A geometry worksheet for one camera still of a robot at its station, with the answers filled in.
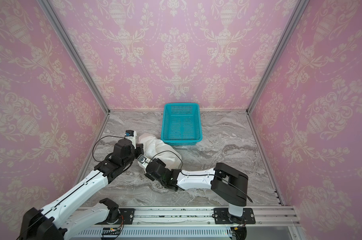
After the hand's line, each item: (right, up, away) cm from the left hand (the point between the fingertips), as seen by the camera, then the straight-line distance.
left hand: (144, 145), depth 81 cm
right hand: (+3, -9, 0) cm, 9 cm away
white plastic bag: (+6, -2, -1) cm, 7 cm away
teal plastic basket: (+19, +12, +31) cm, 38 cm away
